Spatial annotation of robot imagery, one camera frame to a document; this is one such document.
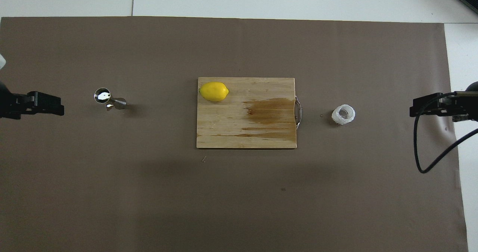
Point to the yellow lemon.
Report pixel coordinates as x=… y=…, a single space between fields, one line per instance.
x=213 y=91

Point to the clear textured glass cup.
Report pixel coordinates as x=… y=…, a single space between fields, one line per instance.
x=339 y=117

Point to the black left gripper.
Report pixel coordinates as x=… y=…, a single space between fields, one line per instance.
x=11 y=104

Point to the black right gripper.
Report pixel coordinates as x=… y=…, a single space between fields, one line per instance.
x=465 y=102

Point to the brown paper table mat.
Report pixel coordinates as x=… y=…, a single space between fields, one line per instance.
x=149 y=192

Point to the steel double jigger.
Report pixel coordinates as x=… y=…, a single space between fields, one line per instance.
x=102 y=95

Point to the wooden cutting board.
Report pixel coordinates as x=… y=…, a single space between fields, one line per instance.
x=231 y=128

